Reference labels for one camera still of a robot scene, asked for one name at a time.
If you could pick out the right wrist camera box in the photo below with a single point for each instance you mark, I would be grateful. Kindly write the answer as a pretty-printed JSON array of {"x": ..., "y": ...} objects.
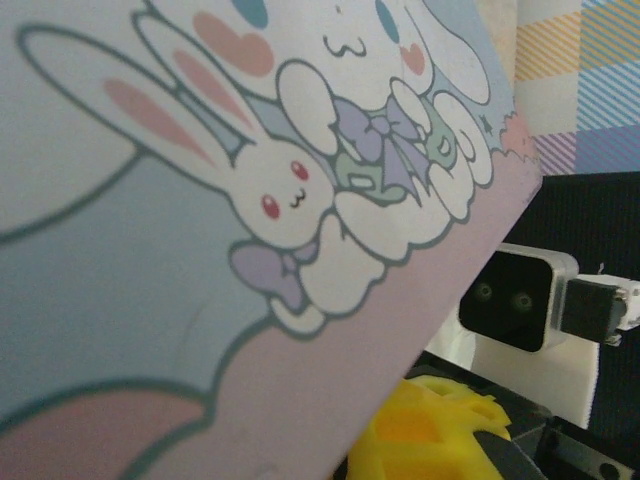
[{"x": 510, "y": 300}]

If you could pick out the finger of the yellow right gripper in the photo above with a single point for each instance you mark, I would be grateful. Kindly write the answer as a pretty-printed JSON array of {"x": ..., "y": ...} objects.
[{"x": 425, "y": 435}]

